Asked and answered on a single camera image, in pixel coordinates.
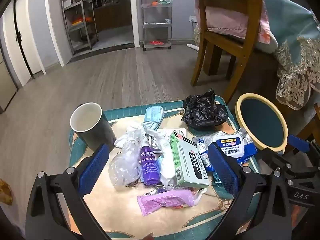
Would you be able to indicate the purple spray bottle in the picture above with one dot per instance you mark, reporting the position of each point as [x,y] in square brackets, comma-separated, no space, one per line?
[148,166]

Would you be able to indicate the purple plastic bag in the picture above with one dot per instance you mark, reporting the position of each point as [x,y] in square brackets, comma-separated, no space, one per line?
[162,200]

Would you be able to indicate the white power strip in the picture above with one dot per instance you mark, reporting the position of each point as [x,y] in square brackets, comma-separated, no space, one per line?
[192,46]

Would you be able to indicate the blue face mask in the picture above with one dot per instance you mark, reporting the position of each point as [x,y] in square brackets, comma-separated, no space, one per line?
[153,115]

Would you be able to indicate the white crumpled plastic bag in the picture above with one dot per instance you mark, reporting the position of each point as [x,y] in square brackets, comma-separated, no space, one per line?
[131,135]

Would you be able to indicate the teal bin with cream rim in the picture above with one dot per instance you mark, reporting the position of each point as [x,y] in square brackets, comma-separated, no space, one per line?
[262,122]

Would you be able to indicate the beige cabinet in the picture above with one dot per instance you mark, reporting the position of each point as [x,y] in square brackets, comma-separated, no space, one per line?
[6,85]

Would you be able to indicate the orange patterned object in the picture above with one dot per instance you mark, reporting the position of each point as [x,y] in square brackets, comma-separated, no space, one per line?
[5,192]

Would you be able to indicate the white rolling cart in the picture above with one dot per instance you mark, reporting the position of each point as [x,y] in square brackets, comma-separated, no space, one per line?
[156,17]

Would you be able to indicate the black plastic bag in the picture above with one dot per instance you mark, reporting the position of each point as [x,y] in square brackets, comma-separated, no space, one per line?
[200,112]

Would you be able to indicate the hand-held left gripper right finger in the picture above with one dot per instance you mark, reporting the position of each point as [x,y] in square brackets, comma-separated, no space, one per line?
[225,171]

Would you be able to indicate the white pillow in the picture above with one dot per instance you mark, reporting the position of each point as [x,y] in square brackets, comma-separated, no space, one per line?
[266,43]

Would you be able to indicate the wooden chair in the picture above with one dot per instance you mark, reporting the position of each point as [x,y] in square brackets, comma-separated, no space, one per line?
[247,55]

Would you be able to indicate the green and white medicine box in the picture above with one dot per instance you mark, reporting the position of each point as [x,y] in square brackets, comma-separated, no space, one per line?
[190,162]

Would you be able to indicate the white wardrobe door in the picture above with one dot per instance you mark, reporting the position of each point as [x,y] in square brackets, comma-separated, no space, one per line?
[23,35]

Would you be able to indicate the teal and beige printed mat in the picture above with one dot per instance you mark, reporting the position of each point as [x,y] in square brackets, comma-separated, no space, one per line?
[125,212]

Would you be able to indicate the metal shelf rack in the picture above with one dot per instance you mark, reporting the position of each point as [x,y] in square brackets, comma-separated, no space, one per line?
[80,22]

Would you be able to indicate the teal lace tablecloth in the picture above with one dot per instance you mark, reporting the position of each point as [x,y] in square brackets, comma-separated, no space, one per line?
[287,17]

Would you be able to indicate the pink seat cushion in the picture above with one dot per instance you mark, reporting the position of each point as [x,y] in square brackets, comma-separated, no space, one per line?
[225,20]

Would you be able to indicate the dark green mug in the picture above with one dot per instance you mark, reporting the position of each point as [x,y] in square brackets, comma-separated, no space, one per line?
[100,132]

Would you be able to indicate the clear crumpled plastic bag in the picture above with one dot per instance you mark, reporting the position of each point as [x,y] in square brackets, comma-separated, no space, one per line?
[122,166]

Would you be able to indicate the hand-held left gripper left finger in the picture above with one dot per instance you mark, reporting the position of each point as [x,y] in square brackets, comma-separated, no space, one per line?
[93,171]

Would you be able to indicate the silver foil wrapper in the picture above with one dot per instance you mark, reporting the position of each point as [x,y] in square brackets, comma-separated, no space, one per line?
[157,143]

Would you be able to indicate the blue wet wipes packet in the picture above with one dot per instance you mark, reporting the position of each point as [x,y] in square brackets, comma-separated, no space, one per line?
[237,145]

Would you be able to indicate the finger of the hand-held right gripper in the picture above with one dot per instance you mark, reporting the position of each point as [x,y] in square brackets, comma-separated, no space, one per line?
[298,143]
[273,158]

